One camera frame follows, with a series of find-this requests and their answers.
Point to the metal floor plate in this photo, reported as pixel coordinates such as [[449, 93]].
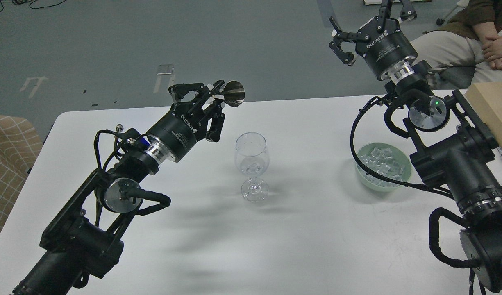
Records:
[[166, 69]]

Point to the person's clasped hands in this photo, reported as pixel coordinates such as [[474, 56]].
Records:
[[492, 51]]

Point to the steel cocktail jigger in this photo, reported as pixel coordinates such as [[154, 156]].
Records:
[[232, 93]]

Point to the green bowl of ice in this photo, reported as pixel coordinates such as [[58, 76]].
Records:
[[385, 160]]

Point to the office chair with wheels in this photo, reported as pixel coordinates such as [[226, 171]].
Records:
[[459, 4]]

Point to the clear wine glass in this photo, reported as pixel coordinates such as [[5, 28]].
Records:
[[252, 160]]

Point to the seated person in beige trousers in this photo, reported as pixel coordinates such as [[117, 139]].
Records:
[[459, 42]]

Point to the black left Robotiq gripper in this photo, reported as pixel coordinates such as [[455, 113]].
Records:
[[187, 122]]

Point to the beige checkered cloth chair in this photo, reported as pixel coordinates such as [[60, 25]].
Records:
[[20, 146]]

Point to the light wooden block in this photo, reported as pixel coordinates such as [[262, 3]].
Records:
[[486, 100]]

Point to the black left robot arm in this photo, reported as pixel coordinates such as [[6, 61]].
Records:
[[84, 238]]

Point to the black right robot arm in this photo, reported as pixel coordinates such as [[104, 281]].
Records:
[[453, 145]]

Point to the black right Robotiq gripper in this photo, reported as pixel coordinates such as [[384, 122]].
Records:
[[384, 45]]

